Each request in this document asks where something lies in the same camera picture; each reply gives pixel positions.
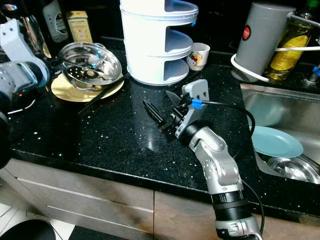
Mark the yellow round plate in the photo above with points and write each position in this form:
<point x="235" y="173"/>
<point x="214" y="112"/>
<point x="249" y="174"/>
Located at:
<point x="67" y="93"/>

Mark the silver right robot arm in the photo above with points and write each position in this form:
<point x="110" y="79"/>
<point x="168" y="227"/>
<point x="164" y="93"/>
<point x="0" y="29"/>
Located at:
<point x="220" y="160"/>

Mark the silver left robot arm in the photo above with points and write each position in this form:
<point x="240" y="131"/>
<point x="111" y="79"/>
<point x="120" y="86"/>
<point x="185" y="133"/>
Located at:
<point x="20" y="80"/>

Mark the white cup with cartoon print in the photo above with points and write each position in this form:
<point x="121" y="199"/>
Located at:
<point x="198" y="55"/>

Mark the black chopsticks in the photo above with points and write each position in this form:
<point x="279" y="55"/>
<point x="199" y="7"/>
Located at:
<point x="105" y="93"/>

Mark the white tiered plastic rack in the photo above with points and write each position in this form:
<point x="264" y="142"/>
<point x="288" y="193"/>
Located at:
<point x="150" y="45"/>

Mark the brown cabinet drawer front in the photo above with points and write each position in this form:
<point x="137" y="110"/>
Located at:
<point x="180" y="217"/>
<point x="80" y="200"/>

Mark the light blue plate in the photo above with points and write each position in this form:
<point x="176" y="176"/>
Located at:
<point x="275" y="142"/>

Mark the grey cylindrical canister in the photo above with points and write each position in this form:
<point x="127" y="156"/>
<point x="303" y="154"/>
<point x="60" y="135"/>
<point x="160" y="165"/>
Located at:
<point x="260" y="40"/>

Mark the stainless steel sink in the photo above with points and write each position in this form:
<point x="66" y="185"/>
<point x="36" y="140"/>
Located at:
<point x="280" y="110"/>

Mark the yellow tin box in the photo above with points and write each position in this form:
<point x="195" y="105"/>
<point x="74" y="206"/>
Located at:
<point x="79" y="26"/>

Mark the yellow cooking oil bottle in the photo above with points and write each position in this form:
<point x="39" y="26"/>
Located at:
<point x="287" y="55"/>

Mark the stainless steel bowl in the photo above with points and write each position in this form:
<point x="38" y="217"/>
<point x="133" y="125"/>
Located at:
<point x="292" y="170"/>

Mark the dark bottle with grey label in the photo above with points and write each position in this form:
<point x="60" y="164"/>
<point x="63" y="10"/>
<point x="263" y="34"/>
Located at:
<point x="55" y="20"/>

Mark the metal faucet with blue tag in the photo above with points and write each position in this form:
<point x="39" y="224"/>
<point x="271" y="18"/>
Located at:
<point x="314" y="75"/>

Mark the dark glass bottle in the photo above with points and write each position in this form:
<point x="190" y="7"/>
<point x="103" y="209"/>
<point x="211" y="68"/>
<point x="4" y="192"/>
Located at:
<point x="32" y="35"/>

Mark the black robot leg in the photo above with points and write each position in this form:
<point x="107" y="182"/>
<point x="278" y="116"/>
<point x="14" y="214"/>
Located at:
<point x="30" y="231"/>

